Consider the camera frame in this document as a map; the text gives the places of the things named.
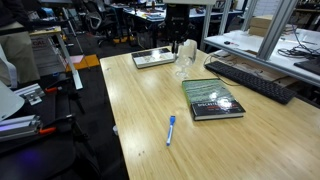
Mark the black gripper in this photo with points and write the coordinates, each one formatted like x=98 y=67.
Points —
x=177 y=21

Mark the clear stemmed glass cup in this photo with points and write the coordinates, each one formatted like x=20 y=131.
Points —
x=186 y=55

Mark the white and black flat book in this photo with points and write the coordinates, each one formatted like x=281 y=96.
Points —
x=151 y=59

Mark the stack of books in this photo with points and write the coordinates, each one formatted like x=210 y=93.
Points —
x=154 y=16

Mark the small black and red item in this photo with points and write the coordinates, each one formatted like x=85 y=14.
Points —
x=228 y=42

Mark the green hardcover book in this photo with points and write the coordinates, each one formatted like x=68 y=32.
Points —
x=208 y=95

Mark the white workbench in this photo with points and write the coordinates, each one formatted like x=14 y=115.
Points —
x=246 y=45

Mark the black computer keyboard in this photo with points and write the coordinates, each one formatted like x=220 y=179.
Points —
x=250 y=82

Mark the large cardboard box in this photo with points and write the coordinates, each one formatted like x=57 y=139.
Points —
x=258 y=31

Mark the black office chair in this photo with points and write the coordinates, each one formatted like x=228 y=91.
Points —
x=100 y=21

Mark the blue marker pen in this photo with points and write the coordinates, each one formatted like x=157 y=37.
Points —
x=171 y=128

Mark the small cardboard box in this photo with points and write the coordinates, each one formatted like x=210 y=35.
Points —
x=263 y=21

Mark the orange floor mat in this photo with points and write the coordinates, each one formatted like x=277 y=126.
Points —
x=91 y=61

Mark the pink paper sheet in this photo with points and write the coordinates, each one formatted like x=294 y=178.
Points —
x=76 y=59

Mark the black flat device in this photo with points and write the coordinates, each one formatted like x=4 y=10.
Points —
x=310 y=66

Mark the white printed sign board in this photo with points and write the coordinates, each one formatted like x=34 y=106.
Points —
x=46 y=56

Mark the small wooden-top table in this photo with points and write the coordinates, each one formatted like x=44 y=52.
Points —
x=46 y=31

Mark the person in khaki trousers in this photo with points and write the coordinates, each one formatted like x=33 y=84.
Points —
x=18 y=50

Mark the white curved panel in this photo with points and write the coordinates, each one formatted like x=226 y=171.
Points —
x=8 y=101

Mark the long aluminium extrusion bar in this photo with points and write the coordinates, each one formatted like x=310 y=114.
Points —
x=16 y=127

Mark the thin aluminium frame post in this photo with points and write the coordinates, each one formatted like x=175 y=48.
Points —
x=224 y=16
x=249 y=15
x=206 y=25

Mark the thick aluminium frame post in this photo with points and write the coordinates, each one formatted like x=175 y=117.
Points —
x=276 y=28

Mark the small aluminium bracket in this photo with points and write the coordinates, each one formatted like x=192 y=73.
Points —
x=31 y=94

